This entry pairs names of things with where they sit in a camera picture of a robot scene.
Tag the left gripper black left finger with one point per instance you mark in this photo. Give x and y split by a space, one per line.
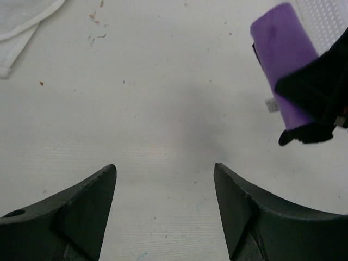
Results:
69 225

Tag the purple microfiber towel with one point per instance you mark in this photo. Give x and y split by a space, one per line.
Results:
282 46

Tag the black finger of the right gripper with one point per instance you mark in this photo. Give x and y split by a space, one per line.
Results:
320 88

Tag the white perforated plastic basket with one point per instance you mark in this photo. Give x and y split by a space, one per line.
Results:
324 20

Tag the white towel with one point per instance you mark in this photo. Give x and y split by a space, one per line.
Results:
19 21

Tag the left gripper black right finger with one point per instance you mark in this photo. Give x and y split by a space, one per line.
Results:
259 225

